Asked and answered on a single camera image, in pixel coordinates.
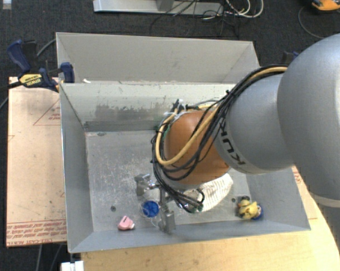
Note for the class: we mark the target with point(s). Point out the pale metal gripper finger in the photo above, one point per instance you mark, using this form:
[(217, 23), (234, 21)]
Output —
[(141, 185), (168, 221)]

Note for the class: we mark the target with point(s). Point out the clear bottle with blue cap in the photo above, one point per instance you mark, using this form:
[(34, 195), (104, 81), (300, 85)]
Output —
[(150, 208)]

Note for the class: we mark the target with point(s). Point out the grey metal bin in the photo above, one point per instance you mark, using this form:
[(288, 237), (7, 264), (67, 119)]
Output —
[(116, 165)]

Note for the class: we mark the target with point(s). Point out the pink toy piece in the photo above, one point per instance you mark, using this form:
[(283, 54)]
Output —
[(126, 224)]

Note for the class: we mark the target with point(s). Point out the white ribbed cloth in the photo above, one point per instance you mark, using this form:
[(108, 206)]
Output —
[(218, 192)]

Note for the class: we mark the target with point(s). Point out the yellow toy duck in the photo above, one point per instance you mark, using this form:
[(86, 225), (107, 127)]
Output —
[(246, 209)]

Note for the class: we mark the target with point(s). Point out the brown cardboard board red print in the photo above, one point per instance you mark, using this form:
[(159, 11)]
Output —
[(34, 165)]

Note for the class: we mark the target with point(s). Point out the small white piece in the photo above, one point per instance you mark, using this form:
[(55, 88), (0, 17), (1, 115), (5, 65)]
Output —
[(86, 81)]

